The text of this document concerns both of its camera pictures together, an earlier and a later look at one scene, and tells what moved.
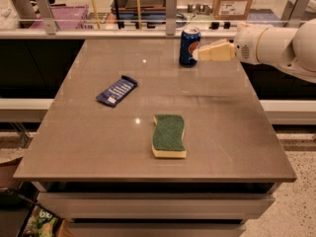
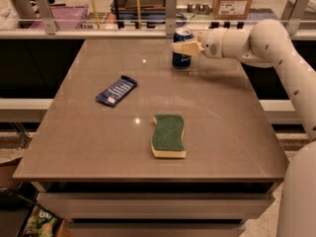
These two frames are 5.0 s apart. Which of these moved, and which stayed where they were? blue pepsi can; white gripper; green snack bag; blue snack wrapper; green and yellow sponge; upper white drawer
Moved: blue pepsi can; white gripper
Stayed: green snack bag; green and yellow sponge; upper white drawer; blue snack wrapper
